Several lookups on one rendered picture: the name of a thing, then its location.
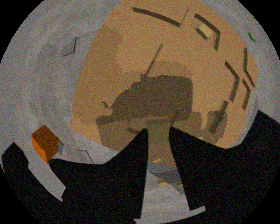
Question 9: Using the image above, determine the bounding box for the orange cube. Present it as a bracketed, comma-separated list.
[31, 124, 59, 164]

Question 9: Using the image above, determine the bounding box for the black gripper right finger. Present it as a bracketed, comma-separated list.
[168, 127, 262, 210]

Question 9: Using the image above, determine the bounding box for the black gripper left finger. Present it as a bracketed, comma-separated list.
[48, 128, 148, 218]

